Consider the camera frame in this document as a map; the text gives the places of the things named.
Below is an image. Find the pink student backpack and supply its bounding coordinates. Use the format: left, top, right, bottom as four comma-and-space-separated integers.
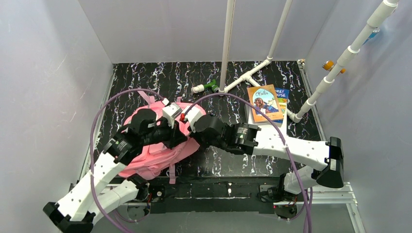
119, 91, 200, 184

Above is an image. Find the orange Othello book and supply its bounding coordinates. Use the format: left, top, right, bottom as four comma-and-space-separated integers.
247, 84, 283, 123

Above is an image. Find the large grey white book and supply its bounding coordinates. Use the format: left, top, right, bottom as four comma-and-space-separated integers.
245, 105, 288, 135

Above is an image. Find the blue storey house book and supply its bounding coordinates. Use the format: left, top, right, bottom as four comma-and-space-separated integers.
274, 88, 289, 127

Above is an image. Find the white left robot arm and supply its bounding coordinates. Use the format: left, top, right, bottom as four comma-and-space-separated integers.
43, 104, 189, 233

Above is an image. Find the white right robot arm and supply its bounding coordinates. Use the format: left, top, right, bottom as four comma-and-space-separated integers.
186, 115, 344, 194

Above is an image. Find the green white pipe fitting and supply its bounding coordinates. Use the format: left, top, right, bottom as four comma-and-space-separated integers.
191, 79, 219, 94

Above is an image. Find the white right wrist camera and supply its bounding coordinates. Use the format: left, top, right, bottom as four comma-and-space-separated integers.
180, 105, 206, 132

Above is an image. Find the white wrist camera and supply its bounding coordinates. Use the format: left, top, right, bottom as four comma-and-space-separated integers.
161, 98, 182, 129
180, 105, 206, 132

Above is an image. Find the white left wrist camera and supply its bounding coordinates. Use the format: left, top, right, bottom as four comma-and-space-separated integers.
161, 98, 182, 129

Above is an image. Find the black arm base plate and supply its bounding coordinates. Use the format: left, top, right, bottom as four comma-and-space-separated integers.
149, 176, 303, 214

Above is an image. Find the orange yellow wall knob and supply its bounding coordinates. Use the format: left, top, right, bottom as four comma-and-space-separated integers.
322, 60, 346, 75

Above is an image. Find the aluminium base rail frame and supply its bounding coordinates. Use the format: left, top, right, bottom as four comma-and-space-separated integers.
66, 59, 366, 233

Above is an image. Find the white PVC pipe frame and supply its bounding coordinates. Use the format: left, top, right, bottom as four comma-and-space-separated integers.
219, 0, 401, 123

